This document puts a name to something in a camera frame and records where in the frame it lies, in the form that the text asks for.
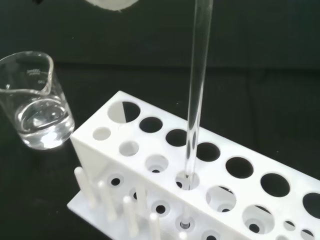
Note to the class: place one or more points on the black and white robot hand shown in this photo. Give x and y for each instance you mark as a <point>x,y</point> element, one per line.
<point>112,4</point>

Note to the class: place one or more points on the white test tube rack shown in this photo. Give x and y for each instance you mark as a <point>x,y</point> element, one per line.
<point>250,150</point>

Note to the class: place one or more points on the glass beaker with water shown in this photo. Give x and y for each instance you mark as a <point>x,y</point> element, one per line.
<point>42,120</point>

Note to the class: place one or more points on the black bench cloth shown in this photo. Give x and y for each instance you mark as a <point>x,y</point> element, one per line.
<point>250,50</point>

